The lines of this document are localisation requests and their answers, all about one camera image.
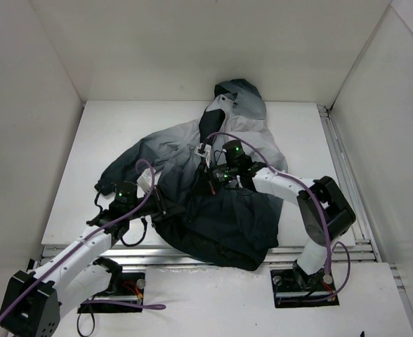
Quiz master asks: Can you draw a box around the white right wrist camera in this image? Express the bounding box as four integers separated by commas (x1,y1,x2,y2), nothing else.
195,143,212,161

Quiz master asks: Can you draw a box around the aluminium rail table edge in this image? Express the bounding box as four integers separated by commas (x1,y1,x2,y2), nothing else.
317,105,413,333
102,240,376,270

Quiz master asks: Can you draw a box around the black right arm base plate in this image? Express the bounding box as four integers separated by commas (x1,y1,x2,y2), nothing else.
270,268,339,309

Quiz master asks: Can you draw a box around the aluminium rail right table edge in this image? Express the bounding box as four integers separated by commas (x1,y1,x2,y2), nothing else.
317,105,413,333

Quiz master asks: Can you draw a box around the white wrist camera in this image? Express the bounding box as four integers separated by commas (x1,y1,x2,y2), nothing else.
195,143,212,161
136,168,156,193

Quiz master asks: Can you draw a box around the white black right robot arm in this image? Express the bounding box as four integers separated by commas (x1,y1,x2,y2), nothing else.
195,139,356,289

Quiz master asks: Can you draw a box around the grey gradient hooded jacket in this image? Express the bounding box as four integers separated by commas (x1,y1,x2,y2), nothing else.
95,79,288,271

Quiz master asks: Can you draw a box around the aluminium rail front table edge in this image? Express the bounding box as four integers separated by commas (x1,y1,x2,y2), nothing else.
102,240,376,270

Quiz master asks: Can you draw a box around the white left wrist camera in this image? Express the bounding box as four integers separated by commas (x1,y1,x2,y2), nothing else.
136,168,156,193

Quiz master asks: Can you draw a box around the black loose cable loop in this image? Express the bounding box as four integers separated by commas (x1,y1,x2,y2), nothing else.
77,308,96,336

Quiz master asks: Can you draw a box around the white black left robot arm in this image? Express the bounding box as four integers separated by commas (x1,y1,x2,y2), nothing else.
0,182,185,336

